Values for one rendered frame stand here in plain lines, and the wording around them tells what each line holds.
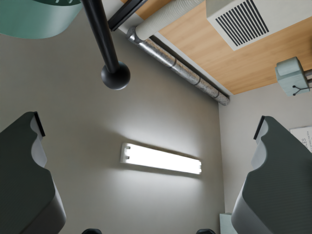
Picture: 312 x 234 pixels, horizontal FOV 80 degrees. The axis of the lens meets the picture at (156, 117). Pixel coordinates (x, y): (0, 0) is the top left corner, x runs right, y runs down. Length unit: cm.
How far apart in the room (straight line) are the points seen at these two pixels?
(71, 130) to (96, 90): 43
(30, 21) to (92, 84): 153
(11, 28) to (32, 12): 4
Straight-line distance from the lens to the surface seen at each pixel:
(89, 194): 167
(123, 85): 23
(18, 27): 30
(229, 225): 304
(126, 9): 201
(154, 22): 197
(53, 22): 30
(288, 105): 326
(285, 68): 230
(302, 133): 310
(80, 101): 169
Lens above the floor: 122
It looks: 43 degrees up
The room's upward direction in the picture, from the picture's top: 106 degrees counter-clockwise
